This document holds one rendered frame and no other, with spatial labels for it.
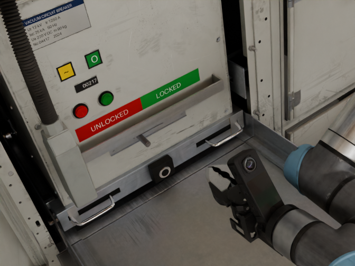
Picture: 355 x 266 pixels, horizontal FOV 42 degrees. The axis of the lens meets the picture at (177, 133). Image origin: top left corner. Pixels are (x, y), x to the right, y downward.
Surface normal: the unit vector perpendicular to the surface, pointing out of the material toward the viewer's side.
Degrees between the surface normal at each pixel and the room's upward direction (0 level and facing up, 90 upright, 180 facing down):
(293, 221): 15
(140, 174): 90
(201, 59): 90
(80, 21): 90
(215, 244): 0
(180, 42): 90
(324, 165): 41
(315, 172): 37
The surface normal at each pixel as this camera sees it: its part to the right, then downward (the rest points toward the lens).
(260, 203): 0.36, -0.14
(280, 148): -0.82, 0.46
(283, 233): -0.75, -0.27
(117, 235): -0.15, -0.76
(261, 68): 0.55, 0.47
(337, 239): -0.18, -0.88
